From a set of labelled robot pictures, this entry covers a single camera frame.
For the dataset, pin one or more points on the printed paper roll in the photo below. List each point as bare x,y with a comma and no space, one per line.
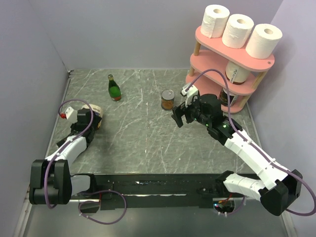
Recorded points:
98,114

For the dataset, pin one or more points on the white paper towel roll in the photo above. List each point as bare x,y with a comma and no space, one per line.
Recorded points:
237,31
214,21
263,40

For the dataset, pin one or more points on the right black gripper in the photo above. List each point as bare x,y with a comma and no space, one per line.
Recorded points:
178,111

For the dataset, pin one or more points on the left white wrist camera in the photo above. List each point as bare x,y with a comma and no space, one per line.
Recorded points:
70,115

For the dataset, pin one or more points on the green glass bottle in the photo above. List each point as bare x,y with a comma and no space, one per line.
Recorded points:
113,89

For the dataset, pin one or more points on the pink three-tier shelf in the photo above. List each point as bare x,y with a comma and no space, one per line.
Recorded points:
211,53

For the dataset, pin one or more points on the brown glass jar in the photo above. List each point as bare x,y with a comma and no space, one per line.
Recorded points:
167,99

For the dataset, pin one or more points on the cream paper roll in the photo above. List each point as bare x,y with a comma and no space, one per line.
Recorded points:
235,73

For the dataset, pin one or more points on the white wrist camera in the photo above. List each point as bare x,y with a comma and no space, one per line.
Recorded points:
189,92
70,115

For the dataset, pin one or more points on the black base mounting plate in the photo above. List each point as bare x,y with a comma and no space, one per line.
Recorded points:
156,190

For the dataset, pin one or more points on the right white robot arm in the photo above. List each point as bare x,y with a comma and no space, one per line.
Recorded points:
276,187

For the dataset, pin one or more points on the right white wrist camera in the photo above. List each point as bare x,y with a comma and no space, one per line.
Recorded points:
189,92

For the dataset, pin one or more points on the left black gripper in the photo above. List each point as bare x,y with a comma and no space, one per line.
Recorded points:
96,118

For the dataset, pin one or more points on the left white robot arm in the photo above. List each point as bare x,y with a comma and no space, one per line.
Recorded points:
50,180

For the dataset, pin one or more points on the black paper roll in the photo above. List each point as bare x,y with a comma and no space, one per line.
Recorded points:
227,99

